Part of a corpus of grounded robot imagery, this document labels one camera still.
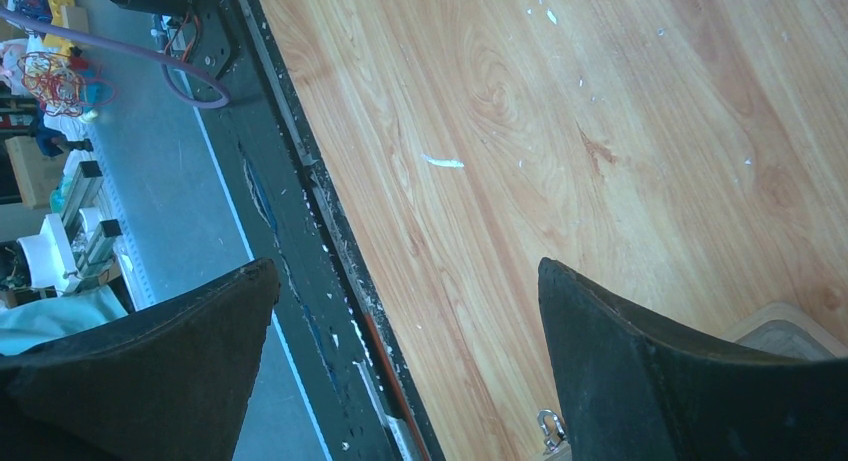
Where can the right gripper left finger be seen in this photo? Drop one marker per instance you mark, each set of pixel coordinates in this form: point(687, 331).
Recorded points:
point(169, 382)

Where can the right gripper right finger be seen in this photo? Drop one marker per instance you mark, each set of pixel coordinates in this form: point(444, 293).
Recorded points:
point(633, 384)

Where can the small metal board latch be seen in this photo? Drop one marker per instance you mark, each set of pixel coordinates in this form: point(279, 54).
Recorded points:
point(553, 429)

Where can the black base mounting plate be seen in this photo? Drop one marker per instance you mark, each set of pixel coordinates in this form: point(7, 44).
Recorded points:
point(332, 384)

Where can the white paper scrap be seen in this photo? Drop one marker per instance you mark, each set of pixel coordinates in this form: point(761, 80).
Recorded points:
point(443, 163)

